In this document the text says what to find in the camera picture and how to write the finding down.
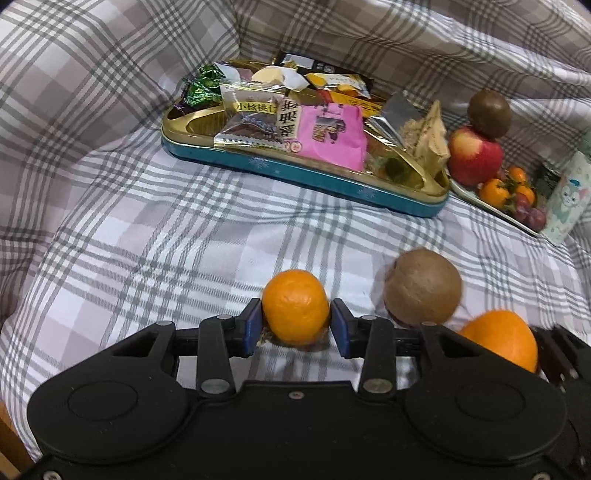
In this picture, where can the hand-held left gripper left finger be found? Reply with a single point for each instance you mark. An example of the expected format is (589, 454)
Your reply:
(251, 330)

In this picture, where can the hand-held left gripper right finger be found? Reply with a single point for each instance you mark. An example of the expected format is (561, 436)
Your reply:
(340, 330)

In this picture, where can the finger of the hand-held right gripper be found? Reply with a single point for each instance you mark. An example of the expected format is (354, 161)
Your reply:
(563, 355)

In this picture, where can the small mandarin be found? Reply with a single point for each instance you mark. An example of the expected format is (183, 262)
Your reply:
(295, 307)
(517, 175)
(526, 194)

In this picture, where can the large smooth orange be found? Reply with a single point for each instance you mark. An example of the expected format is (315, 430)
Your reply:
(503, 337)

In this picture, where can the brown kiwi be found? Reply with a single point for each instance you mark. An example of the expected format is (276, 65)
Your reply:
(422, 286)
(489, 113)

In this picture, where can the dark red plum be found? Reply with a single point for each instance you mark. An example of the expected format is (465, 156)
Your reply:
(501, 174)
(521, 206)
(537, 218)

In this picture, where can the grey plaid blanket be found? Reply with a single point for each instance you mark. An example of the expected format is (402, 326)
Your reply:
(138, 230)

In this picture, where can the green cartoon cat bottle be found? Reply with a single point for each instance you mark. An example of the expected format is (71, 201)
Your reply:
(565, 203)

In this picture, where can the teal snack tin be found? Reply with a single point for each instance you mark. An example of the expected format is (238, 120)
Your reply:
(323, 177)

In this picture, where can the white rectangular plate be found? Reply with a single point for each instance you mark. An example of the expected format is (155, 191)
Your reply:
(480, 203)

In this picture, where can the dark drink can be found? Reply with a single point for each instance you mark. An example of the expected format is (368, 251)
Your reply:
(549, 177)

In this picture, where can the leafy mandarin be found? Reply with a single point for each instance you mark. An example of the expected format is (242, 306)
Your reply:
(493, 191)

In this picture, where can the pink snack packet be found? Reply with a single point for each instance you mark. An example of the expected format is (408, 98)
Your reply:
(332, 138)

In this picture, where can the pile of assorted snacks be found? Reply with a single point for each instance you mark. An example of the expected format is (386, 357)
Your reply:
(251, 122)

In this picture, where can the brown paper snack packet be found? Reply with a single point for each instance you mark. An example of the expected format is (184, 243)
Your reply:
(429, 138)

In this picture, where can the red apple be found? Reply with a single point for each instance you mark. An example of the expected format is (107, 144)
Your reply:
(475, 157)

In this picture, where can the green foil candy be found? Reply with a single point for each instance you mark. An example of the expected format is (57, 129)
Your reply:
(201, 90)

